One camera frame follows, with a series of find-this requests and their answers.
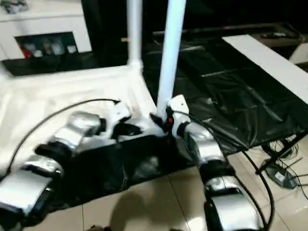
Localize white plastic table leg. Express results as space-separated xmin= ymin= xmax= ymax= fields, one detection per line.
xmin=156 ymin=0 xmax=187 ymax=116
xmin=126 ymin=0 xmax=144 ymax=70

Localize white plastic stool seat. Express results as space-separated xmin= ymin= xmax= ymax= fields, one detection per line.
xmin=0 ymin=64 xmax=169 ymax=174

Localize black work mat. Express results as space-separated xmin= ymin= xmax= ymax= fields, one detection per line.
xmin=0 ymin=31 xmax=308 ymax=217

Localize long black rod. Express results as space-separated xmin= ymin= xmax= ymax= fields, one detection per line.
xmin=153 ymin=23 xmax=289 ymax=34

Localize black stand foot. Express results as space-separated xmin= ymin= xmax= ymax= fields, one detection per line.
xmin=255 ymin=131 xmax=308 ymax=175

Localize white flat sheet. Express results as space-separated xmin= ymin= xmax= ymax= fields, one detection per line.
xmin=221 ymin=34 xmax=308 ymax=105

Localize grey stand base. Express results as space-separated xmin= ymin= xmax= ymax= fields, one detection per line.
xmin=264 ymin=165 xmax=299 ymax=190

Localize brown wooden desk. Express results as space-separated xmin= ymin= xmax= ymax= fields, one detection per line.
xmin=250 ymin=23 xmax=308 ymax=64

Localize white cabinet with glass doors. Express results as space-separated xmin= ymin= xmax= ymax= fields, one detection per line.
xmin=0 ymin=0 xmax=93 ymax=61

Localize black remote-like object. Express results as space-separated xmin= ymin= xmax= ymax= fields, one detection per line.
xmin=261 ymin=32 xmax=295 ymax=39

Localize dark object on cabinet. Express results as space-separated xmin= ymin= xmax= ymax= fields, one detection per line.
xmin=0 ymin=0 xmax=29 ymax=14

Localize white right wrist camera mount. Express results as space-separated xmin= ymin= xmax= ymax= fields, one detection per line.
xmin=167 ymin=95 xmax=191 ymax=137

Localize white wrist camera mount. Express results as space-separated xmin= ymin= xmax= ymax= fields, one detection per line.
xmin=105 ymin=101 xmax=132 ymax=139
xmin=167 ymin=95 xmax=191 ymax=137

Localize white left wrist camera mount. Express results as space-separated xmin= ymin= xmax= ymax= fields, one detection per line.
xmin=105 ymin=101 xmax=132 ymax=139

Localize tangled black floor cables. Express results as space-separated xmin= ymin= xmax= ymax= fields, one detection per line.
xmin=267 ymin=133 xmax=308 ymax=186

